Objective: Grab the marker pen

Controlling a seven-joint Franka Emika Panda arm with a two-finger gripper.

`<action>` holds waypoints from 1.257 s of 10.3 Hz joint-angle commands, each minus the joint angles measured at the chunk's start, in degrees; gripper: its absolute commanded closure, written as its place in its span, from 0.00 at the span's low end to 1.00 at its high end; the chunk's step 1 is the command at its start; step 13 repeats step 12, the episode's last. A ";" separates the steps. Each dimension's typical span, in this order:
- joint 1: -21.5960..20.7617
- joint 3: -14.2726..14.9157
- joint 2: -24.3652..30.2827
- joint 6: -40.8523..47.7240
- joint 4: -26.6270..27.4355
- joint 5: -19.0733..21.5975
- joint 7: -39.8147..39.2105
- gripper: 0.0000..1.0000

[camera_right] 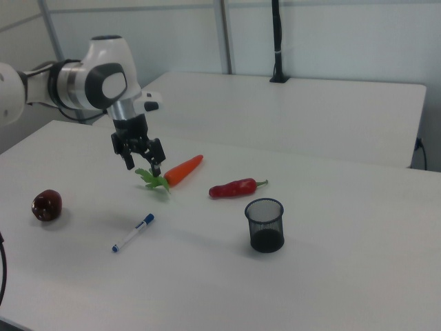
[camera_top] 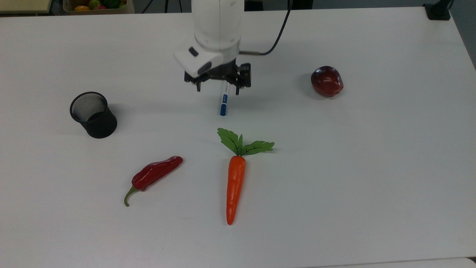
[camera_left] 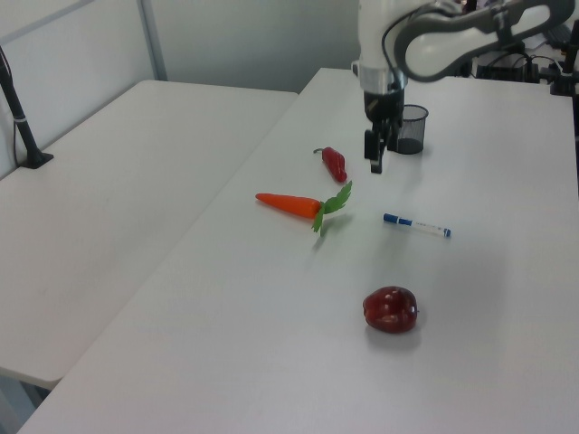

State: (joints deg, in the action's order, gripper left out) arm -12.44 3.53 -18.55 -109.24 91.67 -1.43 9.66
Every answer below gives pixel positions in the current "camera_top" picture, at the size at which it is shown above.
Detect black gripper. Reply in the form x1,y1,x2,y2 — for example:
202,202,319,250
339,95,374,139
184,59,252,95

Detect white marker pen blue cap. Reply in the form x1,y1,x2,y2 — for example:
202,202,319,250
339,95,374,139
219,81,230,117

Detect black mesh pen cup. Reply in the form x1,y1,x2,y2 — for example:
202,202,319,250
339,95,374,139
70,92,118,139

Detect orange carrot toy green leaves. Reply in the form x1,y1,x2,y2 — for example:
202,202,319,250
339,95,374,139
217,128,275,226

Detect red chili pepper toy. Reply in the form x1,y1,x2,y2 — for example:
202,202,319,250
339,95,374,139
124,156,184,207

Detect dark red apple toy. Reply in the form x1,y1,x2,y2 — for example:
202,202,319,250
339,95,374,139
311,66,344,98

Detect cardboard box of toy fruit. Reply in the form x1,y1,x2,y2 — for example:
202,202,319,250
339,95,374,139
62,0,135,15

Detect light wooden side table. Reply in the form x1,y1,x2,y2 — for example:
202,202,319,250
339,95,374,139
0,0,52,15

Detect black cable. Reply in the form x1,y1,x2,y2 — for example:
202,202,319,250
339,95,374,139
239,0,293,56

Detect black clamp mount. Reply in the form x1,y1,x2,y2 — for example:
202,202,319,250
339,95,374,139
424,0,453,21

